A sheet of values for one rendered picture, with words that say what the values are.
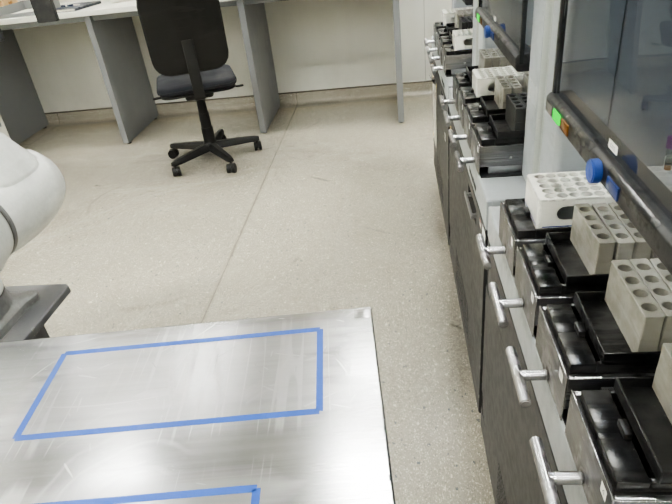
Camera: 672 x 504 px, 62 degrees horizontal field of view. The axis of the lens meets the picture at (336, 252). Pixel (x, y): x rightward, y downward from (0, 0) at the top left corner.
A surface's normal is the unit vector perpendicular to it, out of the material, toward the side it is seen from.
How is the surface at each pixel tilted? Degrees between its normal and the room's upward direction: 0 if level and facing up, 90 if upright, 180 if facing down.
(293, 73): 90
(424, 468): 0
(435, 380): 0
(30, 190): 63
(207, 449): 0
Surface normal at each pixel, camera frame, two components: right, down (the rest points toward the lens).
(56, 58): -0.07, 0.53
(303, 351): -0.11, -0.85
